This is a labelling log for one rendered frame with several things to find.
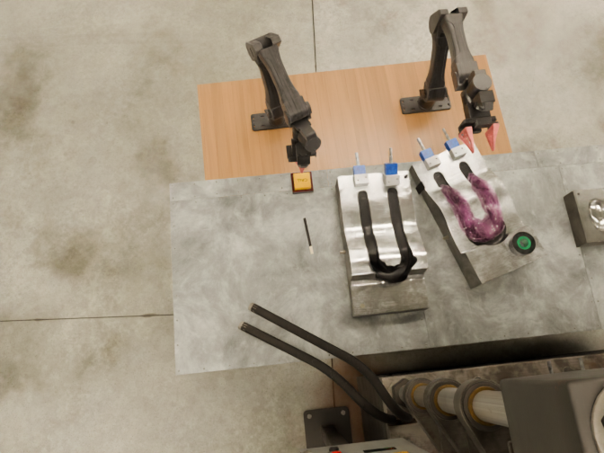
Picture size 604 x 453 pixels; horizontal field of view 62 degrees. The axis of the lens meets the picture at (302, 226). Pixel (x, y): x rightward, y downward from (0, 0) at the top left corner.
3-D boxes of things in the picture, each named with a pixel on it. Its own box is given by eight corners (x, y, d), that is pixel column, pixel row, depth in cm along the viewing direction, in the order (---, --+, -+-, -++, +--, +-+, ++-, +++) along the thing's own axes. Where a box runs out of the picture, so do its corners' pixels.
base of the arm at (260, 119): (303, 115, 192) (300, 99, 193) (251, 121, 190) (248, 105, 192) (303, 126, 199) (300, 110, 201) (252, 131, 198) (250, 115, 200)
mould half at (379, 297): (334, 185, 192) (338, 172, 179) (402, 179, 193) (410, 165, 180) (352, 317, 178) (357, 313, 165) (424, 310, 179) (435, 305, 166)
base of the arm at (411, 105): (457, 99, 195) (453, 83, 197) (406, 104, 194) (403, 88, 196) (451, 109, 203) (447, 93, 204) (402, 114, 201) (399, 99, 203)
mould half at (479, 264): (408, 170, 194) (415, 158, 184) (467, 146, 198) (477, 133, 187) (470, 288, 182) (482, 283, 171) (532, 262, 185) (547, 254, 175)
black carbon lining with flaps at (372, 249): (355, 192, 184) (358, 183, 175) (398, 189, 185) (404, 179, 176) (368, 287, 174) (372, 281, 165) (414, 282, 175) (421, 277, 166)
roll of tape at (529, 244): (503, 246, 175) (508, 244, 172) (516, 229, 177) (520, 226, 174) (523, 261, 174) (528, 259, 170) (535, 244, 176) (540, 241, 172)
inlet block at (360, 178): (349, 156, 189) (350, 150, 184) (361, 155, 189) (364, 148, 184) (353, 189, 185) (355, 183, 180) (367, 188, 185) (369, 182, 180)
